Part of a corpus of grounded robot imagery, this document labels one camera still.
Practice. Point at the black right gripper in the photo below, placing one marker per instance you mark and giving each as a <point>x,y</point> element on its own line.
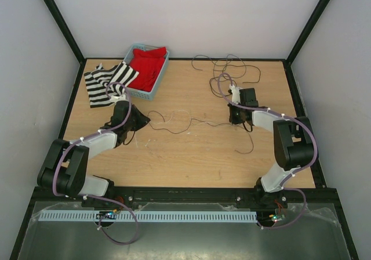
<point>232,119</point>

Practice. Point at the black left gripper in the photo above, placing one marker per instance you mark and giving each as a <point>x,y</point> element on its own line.
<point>143,119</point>

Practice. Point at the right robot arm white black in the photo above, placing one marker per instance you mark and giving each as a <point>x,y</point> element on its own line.
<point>294,144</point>

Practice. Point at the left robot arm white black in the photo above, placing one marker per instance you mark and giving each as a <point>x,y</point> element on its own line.
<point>64,170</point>

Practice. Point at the translucent white zip tie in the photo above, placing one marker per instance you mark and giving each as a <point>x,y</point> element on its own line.
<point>135,140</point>

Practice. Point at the black white striped cloth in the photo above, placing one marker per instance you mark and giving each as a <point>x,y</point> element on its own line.
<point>102,84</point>

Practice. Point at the red cloth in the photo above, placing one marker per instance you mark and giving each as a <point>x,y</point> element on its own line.
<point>148,64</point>

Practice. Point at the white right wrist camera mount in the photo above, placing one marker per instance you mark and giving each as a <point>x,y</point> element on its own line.
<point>235,94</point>

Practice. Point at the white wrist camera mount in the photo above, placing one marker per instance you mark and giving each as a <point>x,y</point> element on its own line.
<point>116,99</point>
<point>235,94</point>

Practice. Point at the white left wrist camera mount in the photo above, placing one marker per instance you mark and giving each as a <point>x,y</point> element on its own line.
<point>116,99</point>

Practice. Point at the light blue slotted cable duct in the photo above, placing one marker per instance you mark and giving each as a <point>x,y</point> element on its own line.
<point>149,216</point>

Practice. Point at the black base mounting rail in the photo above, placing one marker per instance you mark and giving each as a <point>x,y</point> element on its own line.
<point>247,198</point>

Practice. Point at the black cage frame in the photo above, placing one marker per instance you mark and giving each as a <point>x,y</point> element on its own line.
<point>316,169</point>

